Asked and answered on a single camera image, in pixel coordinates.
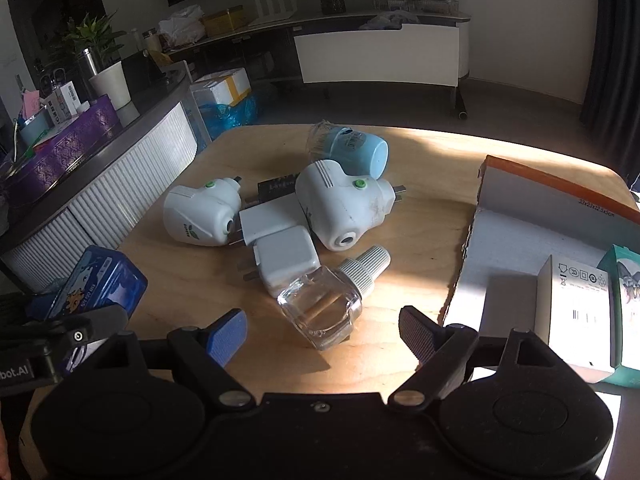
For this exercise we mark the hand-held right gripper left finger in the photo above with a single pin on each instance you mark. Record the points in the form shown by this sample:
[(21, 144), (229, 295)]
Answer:
[(227, 336)]

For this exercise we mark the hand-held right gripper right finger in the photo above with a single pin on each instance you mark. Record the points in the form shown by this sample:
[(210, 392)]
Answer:
[(415, 332)]

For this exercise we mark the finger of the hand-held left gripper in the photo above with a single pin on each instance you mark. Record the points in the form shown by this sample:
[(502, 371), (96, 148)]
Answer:
[(75, 335)]

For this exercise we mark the blue printed tin box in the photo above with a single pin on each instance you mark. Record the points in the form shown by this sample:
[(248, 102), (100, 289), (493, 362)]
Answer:
[(95, 280)]

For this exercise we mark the white plug charger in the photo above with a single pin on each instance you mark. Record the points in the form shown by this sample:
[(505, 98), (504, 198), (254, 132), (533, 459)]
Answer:
[(287, 260), (265, 220)]

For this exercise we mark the orange and white cardboard box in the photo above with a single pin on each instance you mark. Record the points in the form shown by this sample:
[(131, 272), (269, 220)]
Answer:
[(505, 240)]

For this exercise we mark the white mosquito repellent heater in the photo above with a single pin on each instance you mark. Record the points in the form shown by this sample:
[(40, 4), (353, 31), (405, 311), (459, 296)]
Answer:
[(195, 215), (340, 205)]

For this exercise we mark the clear glass bottle white cap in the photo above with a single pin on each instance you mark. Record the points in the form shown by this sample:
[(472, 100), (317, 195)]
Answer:
[(320, 305)]

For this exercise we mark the curved counter with ribbed front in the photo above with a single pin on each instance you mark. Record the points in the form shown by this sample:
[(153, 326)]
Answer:
[(110, 195)]

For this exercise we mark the small white carton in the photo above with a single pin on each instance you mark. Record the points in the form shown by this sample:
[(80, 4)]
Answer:
[(570, 310)]

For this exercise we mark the black plug charger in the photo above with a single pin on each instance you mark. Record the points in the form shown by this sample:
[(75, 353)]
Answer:
[(277, 186)]

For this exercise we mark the purple patterned box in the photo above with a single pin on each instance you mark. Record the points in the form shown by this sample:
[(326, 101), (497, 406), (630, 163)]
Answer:
[(70, 145)]

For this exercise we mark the blue toothpick jar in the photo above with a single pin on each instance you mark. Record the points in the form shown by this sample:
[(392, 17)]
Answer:
[(355, 147)]

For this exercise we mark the blue plastic bag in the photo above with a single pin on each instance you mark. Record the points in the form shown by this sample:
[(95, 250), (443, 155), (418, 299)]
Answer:
[(227, 117)]

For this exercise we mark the teal printed carton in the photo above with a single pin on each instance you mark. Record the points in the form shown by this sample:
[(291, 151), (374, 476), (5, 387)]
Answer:
[(627, 280)]

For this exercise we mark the white labelled box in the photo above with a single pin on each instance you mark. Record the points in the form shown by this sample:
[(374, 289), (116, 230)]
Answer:
[(62, 99)]

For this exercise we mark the white carton with yellow tape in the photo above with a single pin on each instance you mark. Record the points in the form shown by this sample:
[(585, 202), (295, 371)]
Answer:
[(220, 87)]

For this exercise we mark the green plant in white pot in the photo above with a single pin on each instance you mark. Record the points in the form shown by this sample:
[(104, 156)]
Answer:
[(110, 85)]

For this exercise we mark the steel thermos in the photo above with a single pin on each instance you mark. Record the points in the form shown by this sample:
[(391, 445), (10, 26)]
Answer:
[(89, 72)]

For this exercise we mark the TV stand with white panel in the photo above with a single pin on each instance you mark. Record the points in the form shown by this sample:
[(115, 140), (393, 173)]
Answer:
[(375, 57)]

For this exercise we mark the white plastic bag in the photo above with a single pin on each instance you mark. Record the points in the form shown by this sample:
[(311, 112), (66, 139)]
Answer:
[(181, 27)]

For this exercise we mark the crumpled pale bag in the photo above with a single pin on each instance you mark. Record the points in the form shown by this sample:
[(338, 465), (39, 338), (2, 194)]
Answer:
[(390, 20)]

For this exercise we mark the yellow tin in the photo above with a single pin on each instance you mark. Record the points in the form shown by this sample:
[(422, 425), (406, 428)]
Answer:
[(224, 20)]

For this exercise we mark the clear packets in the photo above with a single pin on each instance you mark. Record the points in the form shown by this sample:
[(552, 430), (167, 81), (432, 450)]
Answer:
[(430, 6)]

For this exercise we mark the white router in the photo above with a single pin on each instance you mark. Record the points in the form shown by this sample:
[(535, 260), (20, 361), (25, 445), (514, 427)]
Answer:
[(272, 10)]

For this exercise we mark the dark blue curtain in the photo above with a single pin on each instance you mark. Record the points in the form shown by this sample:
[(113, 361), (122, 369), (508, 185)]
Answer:
[(612, 35)]

